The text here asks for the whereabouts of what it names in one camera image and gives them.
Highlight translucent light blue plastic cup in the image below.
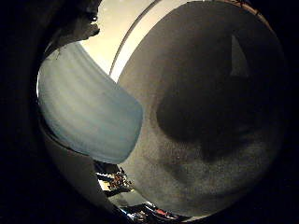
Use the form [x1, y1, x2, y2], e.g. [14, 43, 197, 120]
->
[36, 41, 145, 165]

